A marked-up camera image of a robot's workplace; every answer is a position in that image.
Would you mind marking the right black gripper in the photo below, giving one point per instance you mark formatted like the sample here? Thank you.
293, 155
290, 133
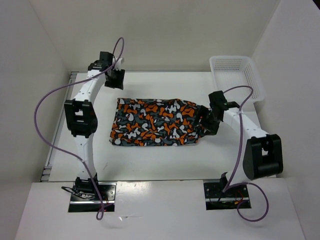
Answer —
211, 129

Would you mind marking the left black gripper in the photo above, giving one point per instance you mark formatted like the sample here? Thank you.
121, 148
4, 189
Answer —
119, 84

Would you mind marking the orange camouflage shorts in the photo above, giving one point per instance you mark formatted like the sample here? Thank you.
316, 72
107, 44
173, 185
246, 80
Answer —
156, 122

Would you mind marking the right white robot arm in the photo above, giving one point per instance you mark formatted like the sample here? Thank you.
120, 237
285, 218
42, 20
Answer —
260, 153

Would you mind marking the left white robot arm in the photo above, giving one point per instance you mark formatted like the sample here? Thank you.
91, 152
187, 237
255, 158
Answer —
82, 121

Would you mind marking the white plastic basket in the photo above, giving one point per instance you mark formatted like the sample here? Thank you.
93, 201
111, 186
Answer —
230, 71

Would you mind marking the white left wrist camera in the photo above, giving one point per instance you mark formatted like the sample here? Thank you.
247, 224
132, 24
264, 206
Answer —
117, 62

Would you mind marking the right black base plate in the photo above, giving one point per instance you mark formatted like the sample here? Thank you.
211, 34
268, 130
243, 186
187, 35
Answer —
216, 199

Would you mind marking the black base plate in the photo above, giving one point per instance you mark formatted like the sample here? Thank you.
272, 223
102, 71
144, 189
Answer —
84, 201
216, 199

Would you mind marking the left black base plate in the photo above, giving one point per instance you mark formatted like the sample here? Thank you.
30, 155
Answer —
84, 201

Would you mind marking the aluminium table rail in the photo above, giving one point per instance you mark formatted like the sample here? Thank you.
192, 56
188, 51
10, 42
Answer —
47, 169

